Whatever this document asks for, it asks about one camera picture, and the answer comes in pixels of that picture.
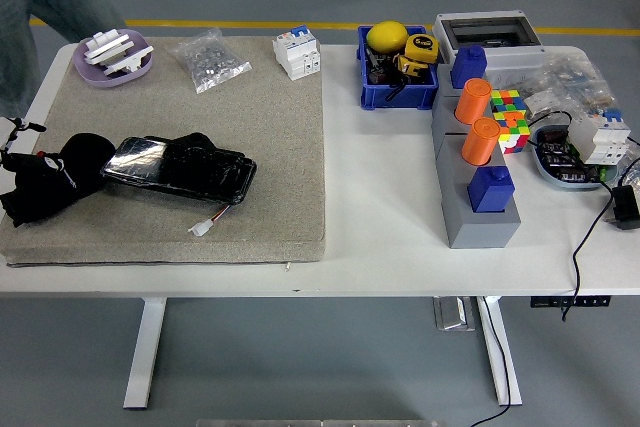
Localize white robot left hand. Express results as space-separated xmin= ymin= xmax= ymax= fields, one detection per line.
xmin=0 ymin=115 xmax=79 ymax=193

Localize black glossy panel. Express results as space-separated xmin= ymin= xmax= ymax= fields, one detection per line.
xmin=101 ymin=131 xmax=258 ymax=206

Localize purple tray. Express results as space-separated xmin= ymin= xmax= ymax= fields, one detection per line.
xmin=72 ymin=28 xmax=154 ymax=90

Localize clear bag of screws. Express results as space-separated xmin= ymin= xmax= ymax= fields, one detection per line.
xmin=164 ymin=26 xmax=253 ymax=96

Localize white table leg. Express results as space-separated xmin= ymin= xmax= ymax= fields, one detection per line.
xmin=123 ymin=297 xmax=167 ymax=411
xmin=476 ymin=295 xmax=524 ymax=407

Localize grey-brown mat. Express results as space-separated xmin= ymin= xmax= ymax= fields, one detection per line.
xmin=0 ymin=35 xmax=329 ymax=268

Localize white circuit breaker blue lever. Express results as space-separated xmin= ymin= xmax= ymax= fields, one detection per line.
xmin=569 ymin=107 xmax=632 ymax=166
xmin=272 ymin=24 xmax=322 ymax=82

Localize dark metal tool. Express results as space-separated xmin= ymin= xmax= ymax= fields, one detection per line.
xmin=366 ymin=46 xmax=401 ymax=86

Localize blue plastic bin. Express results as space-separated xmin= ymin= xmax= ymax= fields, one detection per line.
xmin=356 ymin=24 xmax=441 ymax=111

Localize small yellow tape measure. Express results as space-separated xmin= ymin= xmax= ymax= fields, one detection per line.
xmin=392 ymin=53 xmax=429 ymax=79

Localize large yellow tape measure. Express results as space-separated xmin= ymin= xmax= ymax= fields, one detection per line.
xmin=403 ymin=32 xmax=439 ymax=66

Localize orange cylinder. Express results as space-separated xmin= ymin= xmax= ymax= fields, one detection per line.
xmin=453 ymin=78 xmax=494 ymax=126
xmin=460 ymin=116 xmax=502 ymax=167

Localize blue block with knob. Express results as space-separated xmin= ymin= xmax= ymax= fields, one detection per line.
xmin=467 ymin=165 xmax=516 ymax=215
xmin=450 ymin=44 xmax=488 ymax=90

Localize grey peg holder base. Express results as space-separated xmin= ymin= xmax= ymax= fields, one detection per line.
xmin=430 ymin=62 xmax=522 ymax=250

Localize colourful puzzle cube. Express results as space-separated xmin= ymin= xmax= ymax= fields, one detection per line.
xmin=492 ymin=110 xmax=532 ymax=156
xmin=489 ymin=88 xmax=528 ymax=116

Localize grey distribution box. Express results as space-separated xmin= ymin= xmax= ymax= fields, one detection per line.
xmin=432 ymin=10 xmax=546 ymax=86

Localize dark electronic modules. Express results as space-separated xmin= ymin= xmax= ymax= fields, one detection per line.
xmin=537 ymin=129 xmax=601 ymax=183

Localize blue-grey tray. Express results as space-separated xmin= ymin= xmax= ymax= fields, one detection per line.
xmin=529 ymin=124 xmax=619 ymax=192

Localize clear bags of parts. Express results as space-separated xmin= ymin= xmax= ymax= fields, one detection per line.
xmin=519 ymin=49 xmax=619 ymax=121

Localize black table control box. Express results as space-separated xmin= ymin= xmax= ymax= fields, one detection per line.
xmin=529 ymin=295 xmax=612 ymax=309

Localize black power adapter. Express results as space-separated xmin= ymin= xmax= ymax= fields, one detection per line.
xmin=604 ymin=185 xmax=640 ymax=232

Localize white switch part stack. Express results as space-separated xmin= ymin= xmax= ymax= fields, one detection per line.
xmin=83 ymin=28 xmax=134 ymax=66

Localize white flat switch plate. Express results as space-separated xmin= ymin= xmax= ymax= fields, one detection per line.
xmin=102 ymin=44 xmax=155 ymax=77

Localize panel wire with white connector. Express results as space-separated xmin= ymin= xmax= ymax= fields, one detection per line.
xmin=188 ymin=201 xmax=234 ymax=237

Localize black floor cable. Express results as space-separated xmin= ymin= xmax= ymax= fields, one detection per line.
xmin=469 ymin=296 xmax=512 ymax=427

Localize thin black cable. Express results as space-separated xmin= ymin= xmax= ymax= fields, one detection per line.
xmin=527 ymin=109 xmax=621 ymax=323

